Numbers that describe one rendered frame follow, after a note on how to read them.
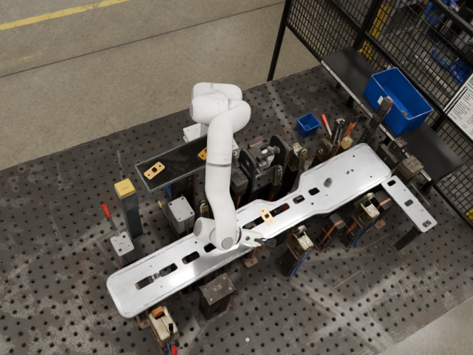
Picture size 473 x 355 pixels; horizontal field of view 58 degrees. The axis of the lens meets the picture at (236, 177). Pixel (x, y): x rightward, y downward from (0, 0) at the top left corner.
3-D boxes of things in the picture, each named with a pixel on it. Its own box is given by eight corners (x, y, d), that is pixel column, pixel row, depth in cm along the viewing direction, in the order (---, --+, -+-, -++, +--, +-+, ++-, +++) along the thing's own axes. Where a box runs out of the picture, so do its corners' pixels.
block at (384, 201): (362, 237, 221) (383, 213, 196) (348, 219, 225) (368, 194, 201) (375, 228, 224) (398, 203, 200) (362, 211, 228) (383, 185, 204)
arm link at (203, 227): (237, 228, 158) (226, 219, 166) (206, 222, 151) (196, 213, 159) (230, 249, 159) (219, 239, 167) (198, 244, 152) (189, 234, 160)
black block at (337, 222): (320, 258, 213) (338, 234, 187) (307, 240, 217) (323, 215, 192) (332, 250, 215) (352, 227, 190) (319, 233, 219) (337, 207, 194)
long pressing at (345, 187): (127, 328, 159) (126, 327, 158) (102, 277, 168) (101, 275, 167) (394, 175, 207) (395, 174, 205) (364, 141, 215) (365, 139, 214)
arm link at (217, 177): (245, 168, 145) (238, 251, 153) (224, 158, 159) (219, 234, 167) (220, 170, 141) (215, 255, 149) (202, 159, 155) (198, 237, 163)
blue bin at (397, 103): (396, 136, 214) (407, 120, 202) (361, 92, 226) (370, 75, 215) (421, 126, 219) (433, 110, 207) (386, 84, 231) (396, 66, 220)
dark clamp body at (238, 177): (228, 229, 215) (236, 193, 182) (215, 208, 220) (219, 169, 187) (246, 219, 219) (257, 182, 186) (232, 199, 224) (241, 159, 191)
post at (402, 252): (400, 258, 216) (428, 237, 192) (386, 241, 221) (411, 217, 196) (409, 253, 219) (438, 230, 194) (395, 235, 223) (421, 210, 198)
